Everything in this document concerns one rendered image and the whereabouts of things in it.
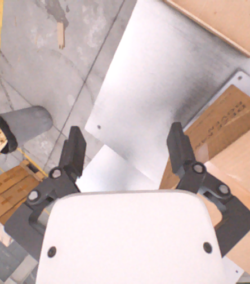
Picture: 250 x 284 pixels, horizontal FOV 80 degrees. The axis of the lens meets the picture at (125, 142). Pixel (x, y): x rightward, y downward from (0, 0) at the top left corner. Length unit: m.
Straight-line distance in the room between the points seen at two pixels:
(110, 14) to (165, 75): 1.10
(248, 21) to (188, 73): 0.16
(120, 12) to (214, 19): 1.08
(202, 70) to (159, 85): 0.13
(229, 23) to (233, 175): 0.37
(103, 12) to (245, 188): 1.51
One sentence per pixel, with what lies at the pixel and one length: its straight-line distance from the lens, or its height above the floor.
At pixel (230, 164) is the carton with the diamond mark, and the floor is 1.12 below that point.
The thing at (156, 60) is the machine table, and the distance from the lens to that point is 0.52.
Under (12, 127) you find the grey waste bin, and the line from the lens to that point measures 1.92.
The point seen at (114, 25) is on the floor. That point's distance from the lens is 1.52.
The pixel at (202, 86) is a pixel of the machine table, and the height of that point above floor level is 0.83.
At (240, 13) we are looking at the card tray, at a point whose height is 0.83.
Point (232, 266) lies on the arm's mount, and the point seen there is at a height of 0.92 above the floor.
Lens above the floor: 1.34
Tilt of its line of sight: 53 degrees down
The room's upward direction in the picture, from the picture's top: 138 degrees counter-clockwise
